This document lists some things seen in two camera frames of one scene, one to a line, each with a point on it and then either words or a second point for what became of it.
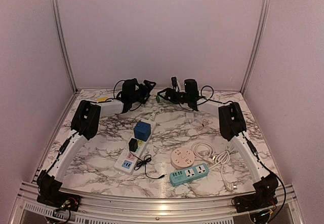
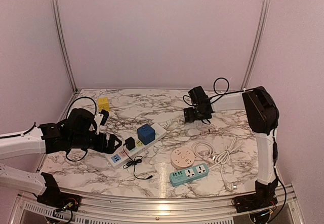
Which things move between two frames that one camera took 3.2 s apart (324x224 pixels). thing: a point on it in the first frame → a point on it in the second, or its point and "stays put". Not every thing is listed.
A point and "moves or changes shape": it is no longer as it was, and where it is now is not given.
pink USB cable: x=205 y=122 → x=213 y=130
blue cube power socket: x=142 y=131 moves or changes shape
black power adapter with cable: x=133 y=146 → x=130 y=143
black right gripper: x=171 y=100 → x=188 y=114
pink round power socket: x=182 y=158 stays put
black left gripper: x=146 y=92 → x=110 y=149
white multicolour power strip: x=128 y=160 moves or changes shape
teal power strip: x=192 y=173 stays put
